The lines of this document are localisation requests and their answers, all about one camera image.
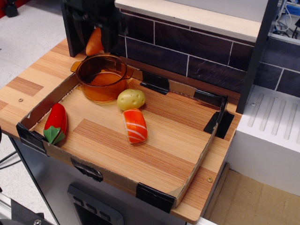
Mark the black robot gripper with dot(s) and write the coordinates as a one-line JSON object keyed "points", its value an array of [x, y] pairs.
{"points": [[100, 13]]}

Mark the orange toy carrot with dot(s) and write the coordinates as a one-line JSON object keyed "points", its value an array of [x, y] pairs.
{"points": [[94, 44]]}

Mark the transparent amber toy pot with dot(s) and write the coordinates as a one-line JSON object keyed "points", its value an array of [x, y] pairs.
{"points": [[102, 77]]}

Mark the yellow toy potato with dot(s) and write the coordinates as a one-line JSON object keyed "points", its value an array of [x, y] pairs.
{"points": [[130, 98]]}

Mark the red toy chili pepper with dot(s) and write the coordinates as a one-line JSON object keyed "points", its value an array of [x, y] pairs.
{"points": [[56, 124]]}

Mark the salmon sushi toy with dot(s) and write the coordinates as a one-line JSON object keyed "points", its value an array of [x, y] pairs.
{"points": [[135, 126]]}

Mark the light wooden shelf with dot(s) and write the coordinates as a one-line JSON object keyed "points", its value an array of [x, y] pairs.
{"points": [[214, 22]]}

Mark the grey toy oven panel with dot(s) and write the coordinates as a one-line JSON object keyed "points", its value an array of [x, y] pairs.
{"points": [[91, 211]]}

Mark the white toy sink drainboard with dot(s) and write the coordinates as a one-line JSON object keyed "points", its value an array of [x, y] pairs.
{"points": [[266, 144]]}

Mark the dark grey left post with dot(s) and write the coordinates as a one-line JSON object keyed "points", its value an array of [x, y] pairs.
{"points": [[70, 47]]}

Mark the dark grey post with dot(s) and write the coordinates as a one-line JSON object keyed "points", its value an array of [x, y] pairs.
{"points": [[70, 47], [264, 34]]}

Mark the dark grey right post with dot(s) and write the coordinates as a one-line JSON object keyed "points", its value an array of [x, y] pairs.
{"points": [[264, 34]]}

